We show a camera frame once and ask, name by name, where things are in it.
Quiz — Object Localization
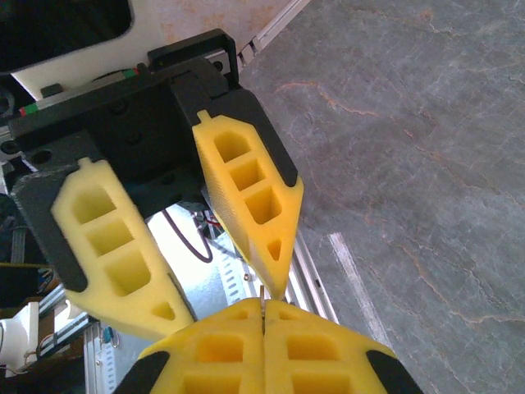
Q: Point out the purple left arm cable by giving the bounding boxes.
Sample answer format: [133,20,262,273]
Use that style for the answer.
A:
[162,208,214,263]

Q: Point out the aluminium table side rail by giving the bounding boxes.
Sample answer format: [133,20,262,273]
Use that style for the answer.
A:
[237,0,313,69]

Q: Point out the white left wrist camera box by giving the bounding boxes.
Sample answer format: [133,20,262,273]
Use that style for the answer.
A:
[0,0,181,99]

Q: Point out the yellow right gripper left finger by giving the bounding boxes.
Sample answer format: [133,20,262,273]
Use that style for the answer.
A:
[116,297,266,394]

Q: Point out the slotted silver cable tray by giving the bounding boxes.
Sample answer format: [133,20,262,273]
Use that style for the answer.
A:
[84,203,288,394]

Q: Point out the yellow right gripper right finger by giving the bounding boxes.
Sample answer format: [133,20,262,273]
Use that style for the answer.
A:
[262,299,426,394]

